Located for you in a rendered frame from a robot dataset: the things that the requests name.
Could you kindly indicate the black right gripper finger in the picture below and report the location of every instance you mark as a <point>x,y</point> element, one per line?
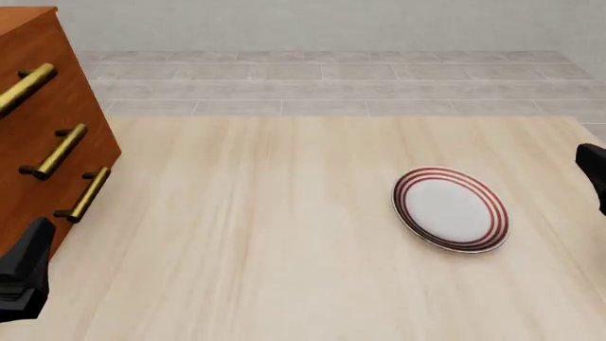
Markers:
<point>595,170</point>

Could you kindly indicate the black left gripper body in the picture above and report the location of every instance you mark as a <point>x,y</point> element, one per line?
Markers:
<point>19,302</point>

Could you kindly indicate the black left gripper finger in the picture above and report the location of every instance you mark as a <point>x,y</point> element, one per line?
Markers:
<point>28,255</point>

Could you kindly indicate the wooden cabinet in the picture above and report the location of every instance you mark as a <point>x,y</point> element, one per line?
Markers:
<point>71,103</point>

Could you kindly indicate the white plate with red rings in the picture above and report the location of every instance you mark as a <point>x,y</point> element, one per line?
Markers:
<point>450,209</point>

